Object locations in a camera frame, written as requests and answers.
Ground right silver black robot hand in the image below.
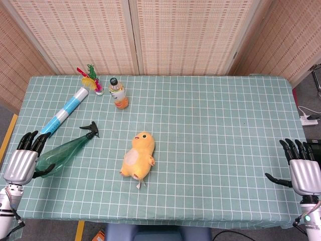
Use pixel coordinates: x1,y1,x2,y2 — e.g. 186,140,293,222
265,138,321,196

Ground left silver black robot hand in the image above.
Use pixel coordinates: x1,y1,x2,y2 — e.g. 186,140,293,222
3,130,56,186

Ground green spray bottle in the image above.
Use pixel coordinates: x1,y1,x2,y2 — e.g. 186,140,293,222
36,121,100,179

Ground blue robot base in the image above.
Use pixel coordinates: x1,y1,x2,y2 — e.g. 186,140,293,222
104,223,213,241

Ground orange drink bottle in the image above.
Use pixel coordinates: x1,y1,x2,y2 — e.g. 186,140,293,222
108,77,130,109

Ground yellow floor tape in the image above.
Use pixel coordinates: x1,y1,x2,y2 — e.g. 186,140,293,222
0,114,19,164
74,220,86,241

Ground black box device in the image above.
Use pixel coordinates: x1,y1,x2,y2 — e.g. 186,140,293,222
306,139,321,151

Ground white power strip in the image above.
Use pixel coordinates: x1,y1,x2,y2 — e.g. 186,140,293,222
297,105,318,126

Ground blue white cylinder tube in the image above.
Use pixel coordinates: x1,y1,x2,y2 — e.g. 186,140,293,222
40,87,90,138

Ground green checked tablecloth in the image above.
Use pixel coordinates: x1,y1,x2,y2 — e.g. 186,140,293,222
0,75,307,229

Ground orange box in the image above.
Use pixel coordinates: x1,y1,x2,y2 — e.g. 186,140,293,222
91,228,106,241

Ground colourful feather shuttlecock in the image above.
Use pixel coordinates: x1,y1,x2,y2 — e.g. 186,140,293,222
76,64,105,96

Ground yellow plush duck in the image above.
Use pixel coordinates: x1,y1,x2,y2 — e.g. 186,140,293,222
119,131,156,189

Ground bamboo folding screen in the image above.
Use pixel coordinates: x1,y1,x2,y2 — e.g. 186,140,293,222
0,0,321,115

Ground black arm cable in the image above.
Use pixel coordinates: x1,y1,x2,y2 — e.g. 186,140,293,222
5,195,26,239

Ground black floor cable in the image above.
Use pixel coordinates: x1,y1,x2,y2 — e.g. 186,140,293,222
212,229,259,241

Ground metal stand frame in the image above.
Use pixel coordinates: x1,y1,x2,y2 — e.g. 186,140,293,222
308,64,321,97

